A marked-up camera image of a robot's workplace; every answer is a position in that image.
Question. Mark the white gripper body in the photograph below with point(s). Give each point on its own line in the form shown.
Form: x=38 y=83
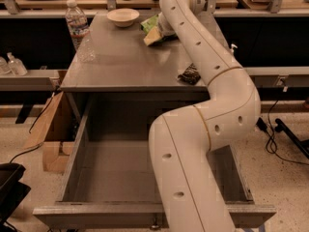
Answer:
x=165 y=27

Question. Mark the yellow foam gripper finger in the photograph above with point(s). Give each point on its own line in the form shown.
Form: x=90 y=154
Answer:
x=153 y=36

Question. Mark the green rice chip bag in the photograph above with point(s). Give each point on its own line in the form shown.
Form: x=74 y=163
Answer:
x=149 y=23

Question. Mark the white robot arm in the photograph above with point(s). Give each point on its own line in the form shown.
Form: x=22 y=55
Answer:
x=180 y=139

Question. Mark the grey cabinet with top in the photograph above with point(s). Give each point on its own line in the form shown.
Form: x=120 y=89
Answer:
x=125 y=63

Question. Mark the open grey top drawer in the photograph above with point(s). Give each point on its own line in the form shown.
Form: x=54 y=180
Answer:
x=109 y=181

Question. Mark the brass drawer knob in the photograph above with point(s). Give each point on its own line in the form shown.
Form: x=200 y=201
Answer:
x=155 y=227

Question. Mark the white ceramic bowl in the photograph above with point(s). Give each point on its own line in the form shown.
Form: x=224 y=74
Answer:
x=123 y=17

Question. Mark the small white pump dispenser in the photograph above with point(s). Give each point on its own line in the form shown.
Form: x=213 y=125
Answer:
x=233 y=48

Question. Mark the clear plastic water bottle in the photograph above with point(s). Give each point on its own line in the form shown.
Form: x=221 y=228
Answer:
x=80 y=32

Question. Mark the cardboard box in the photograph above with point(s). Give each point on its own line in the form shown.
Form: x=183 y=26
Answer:
x=52 y=133

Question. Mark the clear sanitizer pump bottle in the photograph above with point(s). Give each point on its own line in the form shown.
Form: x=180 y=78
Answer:
x=16 y=65

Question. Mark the black bin at lower left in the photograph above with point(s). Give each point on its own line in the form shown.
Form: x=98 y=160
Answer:
x=12 y=191

